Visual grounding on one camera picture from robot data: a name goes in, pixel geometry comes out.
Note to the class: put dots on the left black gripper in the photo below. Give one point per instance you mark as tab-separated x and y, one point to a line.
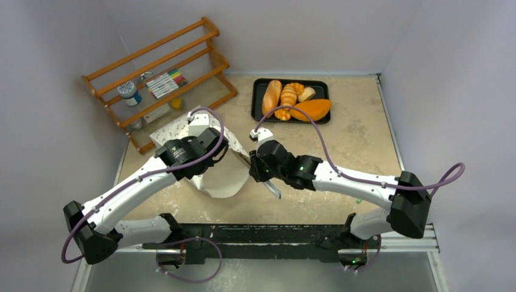
187	141

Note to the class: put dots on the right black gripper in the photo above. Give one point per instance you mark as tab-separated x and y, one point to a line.
258	169

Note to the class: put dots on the patterned white paper bag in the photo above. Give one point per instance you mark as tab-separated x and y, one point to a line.
225	178

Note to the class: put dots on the long fake bread loaf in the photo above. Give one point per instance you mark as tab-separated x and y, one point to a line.
271	97

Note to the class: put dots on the fake croissant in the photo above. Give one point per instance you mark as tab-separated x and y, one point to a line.
288	96

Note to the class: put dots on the round fake bread roll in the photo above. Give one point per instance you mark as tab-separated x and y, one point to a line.
315	109

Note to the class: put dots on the braided fake bread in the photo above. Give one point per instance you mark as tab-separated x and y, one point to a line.
284	113

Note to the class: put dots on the seeded fake bread bun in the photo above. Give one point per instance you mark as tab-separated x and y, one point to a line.
306	94

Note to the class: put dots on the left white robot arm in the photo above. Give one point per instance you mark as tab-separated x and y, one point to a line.
98	227

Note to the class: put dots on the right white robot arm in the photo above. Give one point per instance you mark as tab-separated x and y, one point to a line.
402	204

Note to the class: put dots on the small white box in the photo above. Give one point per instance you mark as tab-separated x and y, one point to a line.
157	113

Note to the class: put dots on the yellow grey eraser block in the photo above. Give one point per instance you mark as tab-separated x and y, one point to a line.
177	104

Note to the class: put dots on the pack of coloured markers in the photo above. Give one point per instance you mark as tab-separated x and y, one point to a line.
166	83

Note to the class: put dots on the blue lid jar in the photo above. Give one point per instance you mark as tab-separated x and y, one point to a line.
129	93

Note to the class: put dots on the orange wooden rack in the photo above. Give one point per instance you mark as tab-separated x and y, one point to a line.
178	58

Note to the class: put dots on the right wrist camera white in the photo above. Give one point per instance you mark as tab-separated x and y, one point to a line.
260	136

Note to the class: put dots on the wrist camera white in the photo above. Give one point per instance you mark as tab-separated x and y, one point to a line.
197	123
260	136

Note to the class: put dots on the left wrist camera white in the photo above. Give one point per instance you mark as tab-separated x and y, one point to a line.
197	123

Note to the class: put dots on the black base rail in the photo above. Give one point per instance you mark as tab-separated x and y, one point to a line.
178	256

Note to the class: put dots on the aluminium frame rail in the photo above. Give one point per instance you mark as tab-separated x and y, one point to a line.
407	241

